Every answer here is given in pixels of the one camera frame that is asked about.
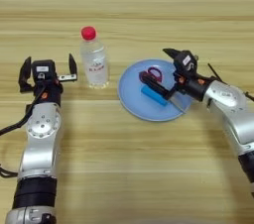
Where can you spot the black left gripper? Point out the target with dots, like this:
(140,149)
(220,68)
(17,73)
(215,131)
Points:
(49,94)

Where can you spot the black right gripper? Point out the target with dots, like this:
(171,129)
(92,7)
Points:
(193,86)

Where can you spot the clear bottle with red cap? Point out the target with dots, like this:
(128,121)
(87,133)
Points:
(95,66)

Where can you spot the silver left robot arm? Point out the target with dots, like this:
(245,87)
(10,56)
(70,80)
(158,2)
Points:
(41,142)

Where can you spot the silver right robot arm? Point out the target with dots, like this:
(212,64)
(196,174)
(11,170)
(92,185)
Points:
(234,119)

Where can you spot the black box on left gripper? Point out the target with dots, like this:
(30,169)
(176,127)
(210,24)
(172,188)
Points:
(43,69)

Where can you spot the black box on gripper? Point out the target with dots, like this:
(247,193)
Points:
(186,62)
(43,69)

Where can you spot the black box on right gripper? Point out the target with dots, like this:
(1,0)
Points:
(186,62)

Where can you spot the blue rectangular eraser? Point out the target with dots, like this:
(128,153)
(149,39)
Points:
(153,95)

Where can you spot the light blue round plate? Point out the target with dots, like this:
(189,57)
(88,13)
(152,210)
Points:
(139,105)

